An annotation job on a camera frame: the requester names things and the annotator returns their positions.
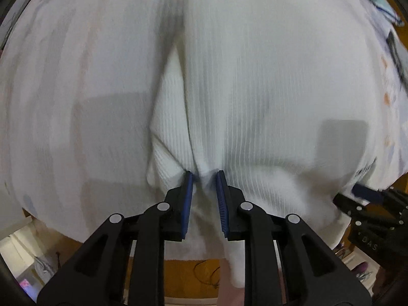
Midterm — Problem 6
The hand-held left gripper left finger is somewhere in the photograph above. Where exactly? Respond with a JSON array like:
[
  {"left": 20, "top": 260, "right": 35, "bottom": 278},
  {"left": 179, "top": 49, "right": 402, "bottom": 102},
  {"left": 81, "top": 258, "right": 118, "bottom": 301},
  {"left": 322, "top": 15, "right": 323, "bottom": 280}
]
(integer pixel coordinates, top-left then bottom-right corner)
[{"left": 36, "top": 170, "right": 195, "bottom": 306}]

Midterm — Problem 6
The light blue striped pillow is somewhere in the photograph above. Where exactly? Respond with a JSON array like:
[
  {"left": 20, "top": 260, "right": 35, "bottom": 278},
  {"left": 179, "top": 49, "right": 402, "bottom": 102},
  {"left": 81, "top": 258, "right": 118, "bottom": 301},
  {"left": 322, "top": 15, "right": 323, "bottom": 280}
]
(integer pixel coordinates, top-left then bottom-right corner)
[{"left": 363, "top": 0, "right": 406, "bottom": 28}]

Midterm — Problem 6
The bed with leaf print sheet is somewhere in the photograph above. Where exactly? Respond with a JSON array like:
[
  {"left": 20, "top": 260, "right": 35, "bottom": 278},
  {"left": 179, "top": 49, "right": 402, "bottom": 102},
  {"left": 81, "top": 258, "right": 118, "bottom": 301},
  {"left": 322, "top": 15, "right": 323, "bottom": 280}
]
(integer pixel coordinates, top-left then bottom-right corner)
[{"left": 0, "top": 0, "right": 408, "bottom": 253}]

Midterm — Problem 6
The person's leg in pink pants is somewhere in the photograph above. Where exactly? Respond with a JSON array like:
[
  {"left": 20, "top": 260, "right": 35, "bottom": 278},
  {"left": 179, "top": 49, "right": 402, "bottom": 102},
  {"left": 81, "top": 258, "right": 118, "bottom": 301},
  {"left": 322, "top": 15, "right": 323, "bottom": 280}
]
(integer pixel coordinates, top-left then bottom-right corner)
[{"left": 217, "top": 258, "right": 250, "bottom": 306}]

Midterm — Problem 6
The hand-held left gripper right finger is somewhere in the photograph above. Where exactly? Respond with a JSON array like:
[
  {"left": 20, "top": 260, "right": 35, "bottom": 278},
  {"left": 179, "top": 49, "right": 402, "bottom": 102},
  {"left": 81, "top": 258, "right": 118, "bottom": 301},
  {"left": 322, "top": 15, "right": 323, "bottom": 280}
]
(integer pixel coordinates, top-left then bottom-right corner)
[{"left": 215, "top": 170, "right": 373, "bottom": 306}]

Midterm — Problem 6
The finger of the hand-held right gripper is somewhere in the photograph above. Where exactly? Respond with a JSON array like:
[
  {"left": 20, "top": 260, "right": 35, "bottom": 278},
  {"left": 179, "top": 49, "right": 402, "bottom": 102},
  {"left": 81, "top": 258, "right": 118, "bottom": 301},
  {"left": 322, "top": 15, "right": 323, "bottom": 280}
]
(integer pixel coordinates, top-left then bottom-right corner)
[
  {"left": 351, "top": 183, "right": 387, "bottom": 205},
  {"left": 332, "top": 193, "right": 364, "bottom": 218}
]

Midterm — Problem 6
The black cable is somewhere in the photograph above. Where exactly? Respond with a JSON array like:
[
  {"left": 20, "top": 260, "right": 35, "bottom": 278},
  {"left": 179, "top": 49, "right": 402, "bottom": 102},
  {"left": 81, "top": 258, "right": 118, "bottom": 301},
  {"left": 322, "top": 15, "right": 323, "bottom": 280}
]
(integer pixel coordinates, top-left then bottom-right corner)
[{"left": 194, "top": 258, "right": 222, "bottom": 287}]

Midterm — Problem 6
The white jacket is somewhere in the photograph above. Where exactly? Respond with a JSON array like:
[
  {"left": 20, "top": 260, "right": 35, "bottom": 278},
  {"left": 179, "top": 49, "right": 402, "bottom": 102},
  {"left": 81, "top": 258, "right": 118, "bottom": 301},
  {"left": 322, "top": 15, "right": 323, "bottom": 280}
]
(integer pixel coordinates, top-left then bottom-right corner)
[{"left": 145, "top": 0, "right": 378, "bottom": 290}]

